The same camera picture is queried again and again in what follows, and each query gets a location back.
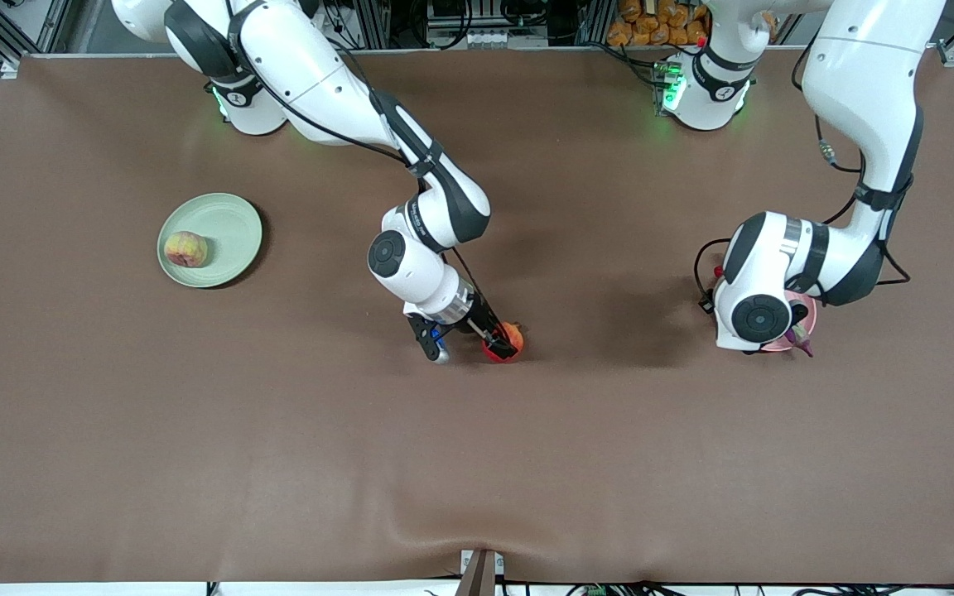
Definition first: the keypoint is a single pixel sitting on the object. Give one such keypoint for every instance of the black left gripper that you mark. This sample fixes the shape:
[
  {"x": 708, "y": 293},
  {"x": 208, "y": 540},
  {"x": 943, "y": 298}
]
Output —
[{"x": 799, "y": 312}]

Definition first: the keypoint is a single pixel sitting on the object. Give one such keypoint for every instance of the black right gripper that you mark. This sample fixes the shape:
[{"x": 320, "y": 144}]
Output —
[{"x": 482, "y": 321}]

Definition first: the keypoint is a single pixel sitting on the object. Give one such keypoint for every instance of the red apple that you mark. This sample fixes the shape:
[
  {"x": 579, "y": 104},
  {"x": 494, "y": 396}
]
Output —
[{"x": 515, "y": 335}]

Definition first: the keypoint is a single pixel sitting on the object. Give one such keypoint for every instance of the long purple eggplant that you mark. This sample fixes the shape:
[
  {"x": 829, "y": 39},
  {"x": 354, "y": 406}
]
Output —
[{"x": 800, "y": 341}]

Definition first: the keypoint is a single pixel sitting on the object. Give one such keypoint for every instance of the yellow red peach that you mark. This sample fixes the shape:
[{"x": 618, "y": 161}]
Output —
[{"x": 185, "y": 248}]

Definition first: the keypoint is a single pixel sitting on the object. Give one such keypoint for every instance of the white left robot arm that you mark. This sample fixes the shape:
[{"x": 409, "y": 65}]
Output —
[{"x": 858, "y": 83}]

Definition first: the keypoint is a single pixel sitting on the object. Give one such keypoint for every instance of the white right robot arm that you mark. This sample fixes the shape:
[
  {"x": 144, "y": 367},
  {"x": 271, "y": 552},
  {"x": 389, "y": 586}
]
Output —
[{"x": 295, "y": 58}]

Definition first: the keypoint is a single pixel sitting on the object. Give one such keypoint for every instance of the pink round plate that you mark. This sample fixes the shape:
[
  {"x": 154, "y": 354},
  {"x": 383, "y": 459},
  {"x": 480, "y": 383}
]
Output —
[{"x": 812, "y": 319}]

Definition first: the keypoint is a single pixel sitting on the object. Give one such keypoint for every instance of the brown table mat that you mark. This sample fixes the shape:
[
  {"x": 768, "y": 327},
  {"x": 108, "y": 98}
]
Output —
[{"x": 361, "y": 455}]

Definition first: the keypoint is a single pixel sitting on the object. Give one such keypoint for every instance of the light green round plate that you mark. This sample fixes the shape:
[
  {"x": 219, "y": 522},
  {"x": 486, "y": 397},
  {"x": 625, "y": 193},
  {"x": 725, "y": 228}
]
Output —
[{"x": 233, "y": 223}]

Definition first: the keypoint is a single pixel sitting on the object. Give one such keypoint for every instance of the white power strip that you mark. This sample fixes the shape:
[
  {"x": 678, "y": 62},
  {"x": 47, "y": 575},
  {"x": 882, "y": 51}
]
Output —
[{"x": 489, "y": 38}]

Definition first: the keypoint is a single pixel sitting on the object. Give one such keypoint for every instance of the orange snack bag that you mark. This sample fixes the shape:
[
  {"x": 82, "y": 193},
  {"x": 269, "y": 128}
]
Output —
[{"x": 651, "y": 21}]

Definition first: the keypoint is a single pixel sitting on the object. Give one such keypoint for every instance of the metal table edge bracket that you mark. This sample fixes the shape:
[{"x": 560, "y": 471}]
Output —
[{"x": 479, "y": 575}]

